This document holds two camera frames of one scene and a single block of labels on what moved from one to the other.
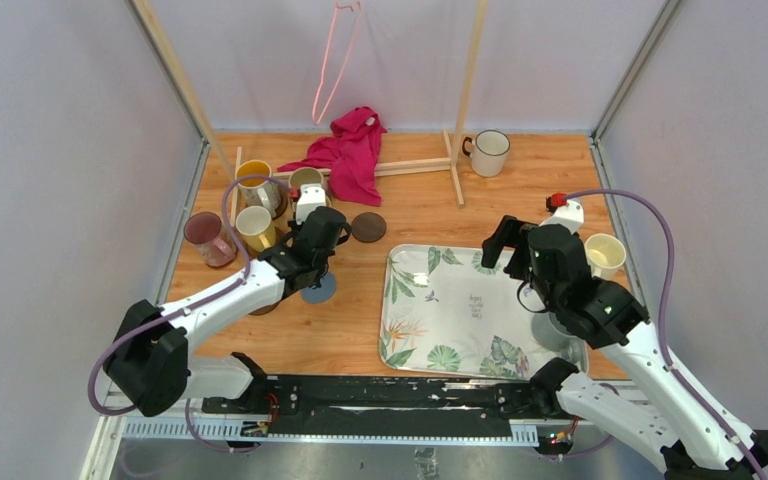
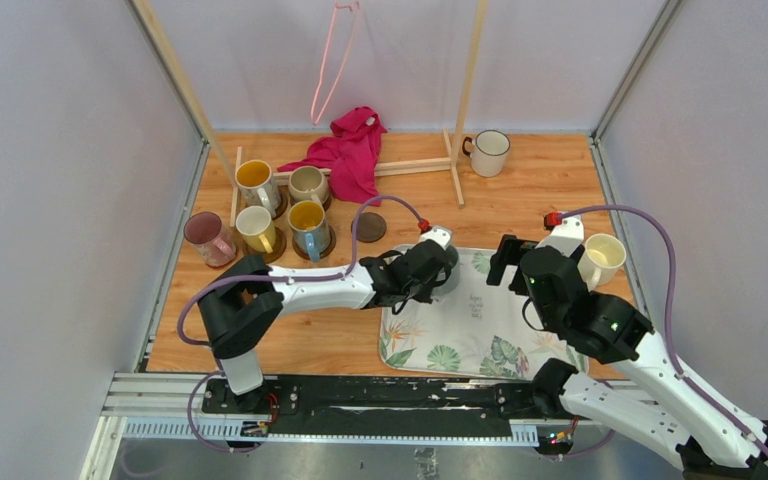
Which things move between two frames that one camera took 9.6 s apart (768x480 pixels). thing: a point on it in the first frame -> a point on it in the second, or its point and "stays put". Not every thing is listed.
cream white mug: (605, 254) stays put
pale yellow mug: (254, 222) stays put
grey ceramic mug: (550, 332) -> (452, 281)
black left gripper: (296, 230) -> (425, 294)
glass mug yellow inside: (259, 193) stays put
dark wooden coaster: (368, 227) stays put
